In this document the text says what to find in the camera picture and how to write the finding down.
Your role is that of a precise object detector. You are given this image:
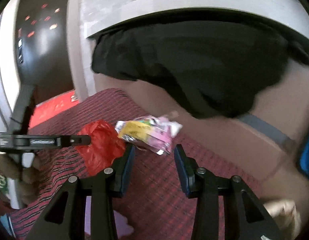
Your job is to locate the red plastic bag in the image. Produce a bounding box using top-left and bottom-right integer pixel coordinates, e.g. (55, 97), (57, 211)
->
(75, 120), (126, 177)

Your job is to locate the pink yellow snack wrapper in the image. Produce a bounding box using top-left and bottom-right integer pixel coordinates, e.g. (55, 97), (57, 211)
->
(115, 111), (183, 155)

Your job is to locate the beige trash bag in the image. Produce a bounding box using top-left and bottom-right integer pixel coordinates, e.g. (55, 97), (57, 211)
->
(264, 199), (301, 239)

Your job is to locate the left hand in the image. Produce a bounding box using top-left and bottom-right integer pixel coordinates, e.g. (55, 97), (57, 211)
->
(0, 154), (41, 205)

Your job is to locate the red door mat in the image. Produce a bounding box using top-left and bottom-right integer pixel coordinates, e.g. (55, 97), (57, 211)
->
(29, 90), (79, 128)

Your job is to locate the purple paper piece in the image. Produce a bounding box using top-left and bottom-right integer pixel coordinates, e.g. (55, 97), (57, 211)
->
(85, 196), (134, 239)

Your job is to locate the black refrigerator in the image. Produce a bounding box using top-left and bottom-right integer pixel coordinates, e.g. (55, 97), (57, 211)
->
(0, 0), (83, 111)

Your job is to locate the black cloth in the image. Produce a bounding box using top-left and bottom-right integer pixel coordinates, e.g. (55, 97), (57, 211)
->
(92, 21), (309, 118)

